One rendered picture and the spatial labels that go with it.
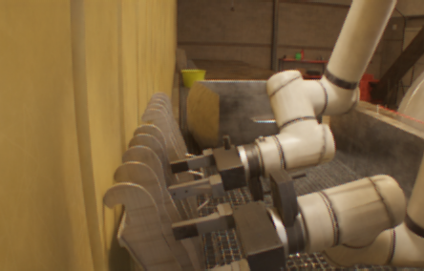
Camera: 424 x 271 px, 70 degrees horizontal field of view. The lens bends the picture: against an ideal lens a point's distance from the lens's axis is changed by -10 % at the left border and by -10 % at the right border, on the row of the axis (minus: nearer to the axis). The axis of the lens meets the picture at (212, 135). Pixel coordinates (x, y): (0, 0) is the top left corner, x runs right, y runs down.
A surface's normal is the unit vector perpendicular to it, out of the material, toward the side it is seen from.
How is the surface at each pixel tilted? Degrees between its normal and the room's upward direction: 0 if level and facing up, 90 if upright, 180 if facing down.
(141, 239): 90
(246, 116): 90
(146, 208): 90
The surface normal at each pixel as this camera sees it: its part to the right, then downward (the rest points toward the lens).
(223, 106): 0.24, 0.27
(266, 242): -0.20, -0.94
